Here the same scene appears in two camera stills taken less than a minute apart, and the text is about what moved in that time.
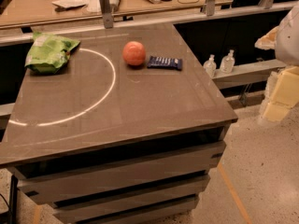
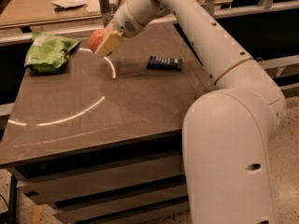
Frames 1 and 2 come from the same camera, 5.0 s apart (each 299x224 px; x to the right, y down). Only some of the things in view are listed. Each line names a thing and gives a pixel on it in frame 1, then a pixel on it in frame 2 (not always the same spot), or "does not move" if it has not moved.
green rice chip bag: x=49 y=53 does not move
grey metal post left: x=105 y=7 does not move
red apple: x=134 y=53 -> x=96 y=38
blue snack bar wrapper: x=164 y=63 does not move
